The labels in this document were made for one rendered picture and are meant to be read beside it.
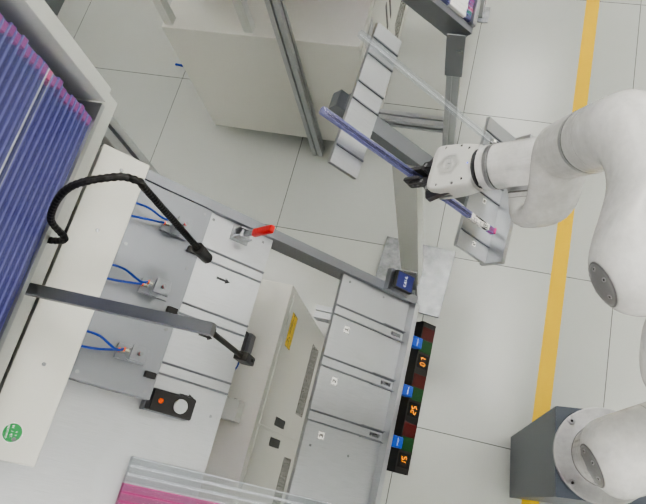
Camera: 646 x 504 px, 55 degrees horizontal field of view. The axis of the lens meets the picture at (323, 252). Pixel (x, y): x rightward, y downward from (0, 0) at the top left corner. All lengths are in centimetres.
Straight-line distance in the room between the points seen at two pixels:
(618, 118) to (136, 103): 231
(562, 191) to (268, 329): 82
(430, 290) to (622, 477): 129
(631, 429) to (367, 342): 56
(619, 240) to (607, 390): 151
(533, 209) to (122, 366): 70
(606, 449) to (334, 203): 157
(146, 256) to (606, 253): 70
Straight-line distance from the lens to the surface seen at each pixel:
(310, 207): 234
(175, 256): 108
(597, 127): 79
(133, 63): 298
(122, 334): 104
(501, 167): 113
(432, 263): 221
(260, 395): 152
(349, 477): 133
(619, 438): 101
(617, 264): 70
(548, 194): 102
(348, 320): 131
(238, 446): 152
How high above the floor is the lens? 208
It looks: 67 degrees down
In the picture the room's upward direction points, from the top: 22 degrees counter-clockwise
